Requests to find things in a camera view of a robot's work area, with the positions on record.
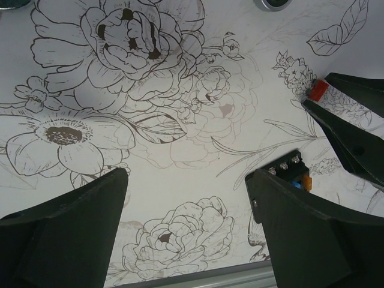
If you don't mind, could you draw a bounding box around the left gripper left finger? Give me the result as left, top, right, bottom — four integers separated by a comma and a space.
1, 168, 128, 287

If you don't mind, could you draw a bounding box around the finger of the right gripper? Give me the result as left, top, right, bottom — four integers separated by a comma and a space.
325, 73, 384, 116
301, 100, 383, 191

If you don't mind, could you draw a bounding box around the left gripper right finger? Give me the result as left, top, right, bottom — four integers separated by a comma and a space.
245, 169, 383, 287

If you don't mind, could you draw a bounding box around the small red fuse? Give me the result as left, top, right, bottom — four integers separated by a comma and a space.
307, 80, 329, 102

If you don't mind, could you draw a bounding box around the orange blade fuse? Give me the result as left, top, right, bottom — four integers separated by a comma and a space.
302, 175, 313, 191

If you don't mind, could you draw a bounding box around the blue blade fuse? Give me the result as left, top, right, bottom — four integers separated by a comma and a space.
291, 181, 303, 190

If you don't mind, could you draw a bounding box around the black fuse box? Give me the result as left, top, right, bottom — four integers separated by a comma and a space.
251, 149, 314, 211

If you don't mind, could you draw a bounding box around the silver combination wrench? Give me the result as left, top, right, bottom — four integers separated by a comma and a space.
253, 0, 292, 12

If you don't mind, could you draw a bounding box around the aluminium mounting rail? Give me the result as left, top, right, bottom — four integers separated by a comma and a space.
119, 260, 277, 287

